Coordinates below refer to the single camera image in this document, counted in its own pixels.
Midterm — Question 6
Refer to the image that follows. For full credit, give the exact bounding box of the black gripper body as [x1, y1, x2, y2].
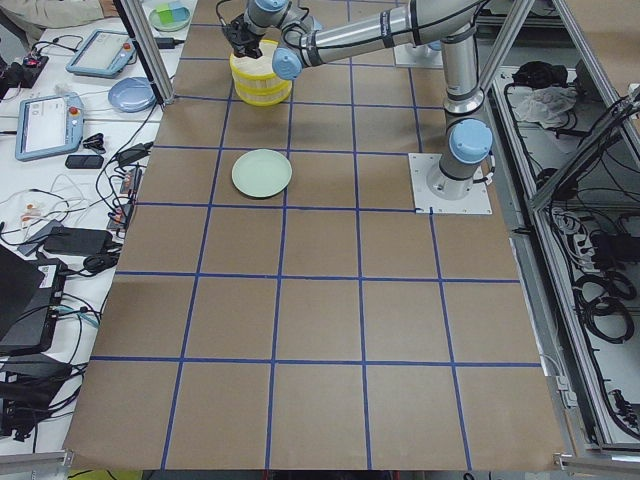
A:
[222, 14, 265, 58]

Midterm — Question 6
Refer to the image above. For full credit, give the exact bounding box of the yellow steamer basket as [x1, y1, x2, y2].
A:
[234, 81, 292, 107]
[229, 40, 292, 95]

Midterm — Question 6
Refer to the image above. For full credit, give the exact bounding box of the light green round plate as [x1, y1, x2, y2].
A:
[231, 149, 292, 198]

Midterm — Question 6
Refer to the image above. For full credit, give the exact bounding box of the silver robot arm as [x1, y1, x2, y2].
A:
[222, 1, 485, 181]

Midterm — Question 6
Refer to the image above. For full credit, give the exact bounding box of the blue sponge block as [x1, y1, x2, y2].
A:
[168, 1, 189, 22]

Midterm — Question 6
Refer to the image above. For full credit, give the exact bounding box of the green sponge block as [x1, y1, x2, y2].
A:
[153, 3, 173, 24]

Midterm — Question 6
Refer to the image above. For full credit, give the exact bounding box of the clear green glass bowl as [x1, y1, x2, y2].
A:
[149, 1, 191, 32]

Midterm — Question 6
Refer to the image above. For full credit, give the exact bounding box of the blue teach pendant far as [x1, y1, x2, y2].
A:
[66, 29, 135, 78]

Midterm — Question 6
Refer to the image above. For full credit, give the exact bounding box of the blue teach pendant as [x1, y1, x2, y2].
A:
[66, 29, 135, 78]
[15, 93, 84, 162]

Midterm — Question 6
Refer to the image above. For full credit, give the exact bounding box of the blue teach pendant near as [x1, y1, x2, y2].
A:
[15, 93, 84, 162]

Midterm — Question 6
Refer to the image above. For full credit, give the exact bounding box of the black power adapter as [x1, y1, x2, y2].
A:
[43, 227, 112, 256]

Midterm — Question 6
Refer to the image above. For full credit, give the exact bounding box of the white crumpled cloth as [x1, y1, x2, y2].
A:
[514, 86, 578, 129]

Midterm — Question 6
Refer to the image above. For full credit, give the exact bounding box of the aluminium frame post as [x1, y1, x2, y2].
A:
[114, 0, 175, 108]

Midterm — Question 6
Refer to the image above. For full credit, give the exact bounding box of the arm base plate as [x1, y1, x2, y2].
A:
[394, 44, 443, 70]
[408, 153, 493, 215]

